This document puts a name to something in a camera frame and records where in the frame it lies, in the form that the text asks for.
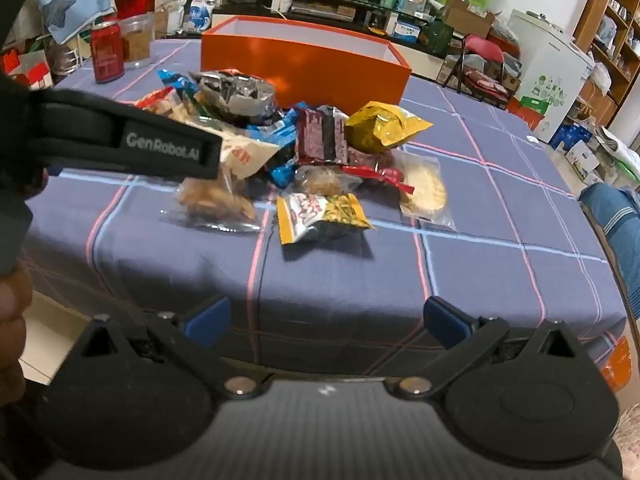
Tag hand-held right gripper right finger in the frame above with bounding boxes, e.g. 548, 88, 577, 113
385, 296, 581, 403

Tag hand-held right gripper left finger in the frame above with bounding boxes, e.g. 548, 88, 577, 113
77, 295, 273, 403

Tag orange red snack packet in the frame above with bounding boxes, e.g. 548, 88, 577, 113
134, 87, 183, 123

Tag clear brown nut packet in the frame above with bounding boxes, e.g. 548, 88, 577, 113
159, 175, 262, 233

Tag clear round cracker packet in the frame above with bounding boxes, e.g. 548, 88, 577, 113
399, 152, 458, 233

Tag silver black snack packet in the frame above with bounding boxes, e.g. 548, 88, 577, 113
192, 71, 277, 127

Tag white red snack packet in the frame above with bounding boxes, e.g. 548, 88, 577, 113
220, 132, 281, 181

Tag yellow green snack packet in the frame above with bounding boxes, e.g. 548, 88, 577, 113
276, 192, 375, 246

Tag thin red snack packet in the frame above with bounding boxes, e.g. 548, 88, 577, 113
342, 164, 417, 195

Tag dark red snack packet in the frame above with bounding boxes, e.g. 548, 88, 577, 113
346, 146, 401, 170
295, 106, 349, 166

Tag clear brown snack packet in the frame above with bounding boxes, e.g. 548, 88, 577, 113
294, 165, 347, 196

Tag orange box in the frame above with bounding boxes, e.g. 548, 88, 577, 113
201, 15, 413, 111

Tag person's left hand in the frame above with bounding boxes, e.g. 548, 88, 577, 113
0, 265, 33, 386

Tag red soda can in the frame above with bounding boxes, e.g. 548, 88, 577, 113
90, 20, 126, 84

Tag red white cardboard box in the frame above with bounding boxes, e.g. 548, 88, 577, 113
0, 50, 53, 90

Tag clear plastic jar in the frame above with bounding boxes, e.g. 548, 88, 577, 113
119, 12, 156, 70

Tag blue checked tablecloth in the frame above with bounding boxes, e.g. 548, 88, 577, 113
22, 37, 631, 376

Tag white blue sack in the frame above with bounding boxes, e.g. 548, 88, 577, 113
187, 0, 216, 31

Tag blue white cartons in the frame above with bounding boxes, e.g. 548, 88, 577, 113
550, 122, 601, 181

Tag white refrigerator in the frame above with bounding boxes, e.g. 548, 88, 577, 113
507, 9, 596, 143

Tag red folding chair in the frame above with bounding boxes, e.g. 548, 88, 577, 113
442, 34, 511, 108

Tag dark green bag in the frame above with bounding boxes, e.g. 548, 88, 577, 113
420, 19, 455, 56

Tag blue white box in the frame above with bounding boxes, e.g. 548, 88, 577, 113
392, 20, 421, 43

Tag brown cardboard box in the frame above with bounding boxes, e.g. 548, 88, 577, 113
442, 0, 496, 38

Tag wooden shelf unit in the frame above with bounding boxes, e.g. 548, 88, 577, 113
572, 0, 640, 126

